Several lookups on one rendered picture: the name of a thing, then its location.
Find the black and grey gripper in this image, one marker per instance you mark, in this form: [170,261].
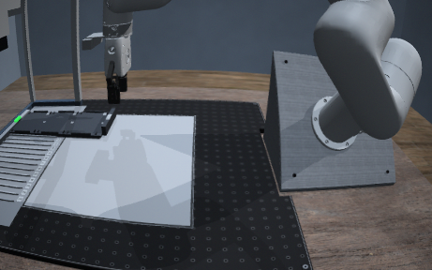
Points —
[117,58]

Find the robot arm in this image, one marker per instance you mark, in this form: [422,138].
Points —
[350,39]

